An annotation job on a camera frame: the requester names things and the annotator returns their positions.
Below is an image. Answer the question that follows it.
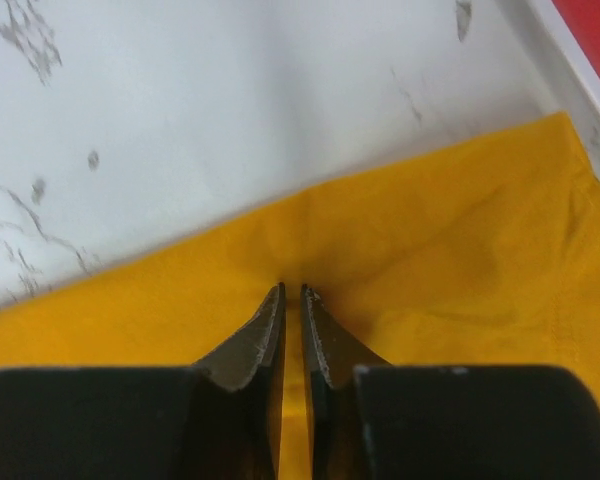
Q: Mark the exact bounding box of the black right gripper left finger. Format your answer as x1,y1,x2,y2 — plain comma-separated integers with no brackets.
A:
179,283,286,479

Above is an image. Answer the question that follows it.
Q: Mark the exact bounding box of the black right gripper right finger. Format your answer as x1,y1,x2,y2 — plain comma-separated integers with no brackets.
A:
300,285,387,479

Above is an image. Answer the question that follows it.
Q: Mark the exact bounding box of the yellow t shirt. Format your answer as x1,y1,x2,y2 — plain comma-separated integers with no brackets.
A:
0,113,600,479

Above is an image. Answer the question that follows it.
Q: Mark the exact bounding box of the red folder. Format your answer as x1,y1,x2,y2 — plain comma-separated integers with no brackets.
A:
544,0,600,116

